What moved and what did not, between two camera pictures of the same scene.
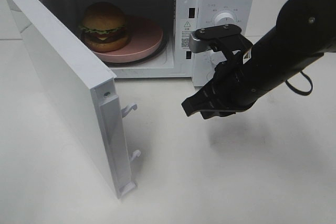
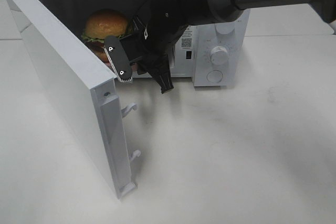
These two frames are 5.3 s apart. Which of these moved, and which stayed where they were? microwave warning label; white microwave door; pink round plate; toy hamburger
Moved: toy hamburger; pink round plate
Stayed: white microwave door; microwave warning label
